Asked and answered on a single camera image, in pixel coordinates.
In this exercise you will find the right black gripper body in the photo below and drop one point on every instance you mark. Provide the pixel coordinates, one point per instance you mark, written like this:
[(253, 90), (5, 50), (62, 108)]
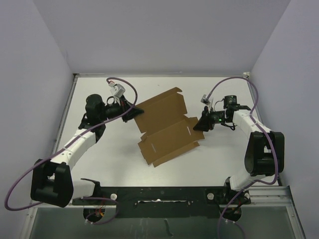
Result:
[(216, 117)]

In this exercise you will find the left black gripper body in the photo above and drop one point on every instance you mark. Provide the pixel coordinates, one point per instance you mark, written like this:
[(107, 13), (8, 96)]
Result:
[(116, 108)]

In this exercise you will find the brown cardboard box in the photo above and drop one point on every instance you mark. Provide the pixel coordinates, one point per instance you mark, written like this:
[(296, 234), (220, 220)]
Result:
[(167, 131)]

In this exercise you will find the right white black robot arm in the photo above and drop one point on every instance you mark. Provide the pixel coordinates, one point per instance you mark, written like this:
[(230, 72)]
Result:
[(265, 151)]

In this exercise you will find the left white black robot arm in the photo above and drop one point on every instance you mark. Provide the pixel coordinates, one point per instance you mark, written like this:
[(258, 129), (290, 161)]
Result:
[(52, 181)]

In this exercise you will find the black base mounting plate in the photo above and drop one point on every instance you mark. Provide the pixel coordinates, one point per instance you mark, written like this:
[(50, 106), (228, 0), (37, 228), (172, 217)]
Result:
[(167, 202)]

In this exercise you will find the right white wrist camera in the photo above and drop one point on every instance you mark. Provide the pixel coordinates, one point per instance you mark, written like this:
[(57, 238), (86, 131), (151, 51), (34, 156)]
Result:
[(207, 101)]

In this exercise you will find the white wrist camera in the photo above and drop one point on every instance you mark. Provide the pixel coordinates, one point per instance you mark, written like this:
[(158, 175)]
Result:
[(207, 101), (116, 90)]

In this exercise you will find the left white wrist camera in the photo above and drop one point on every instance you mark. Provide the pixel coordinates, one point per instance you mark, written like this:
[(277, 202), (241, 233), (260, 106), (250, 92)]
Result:
[(116, 90)]

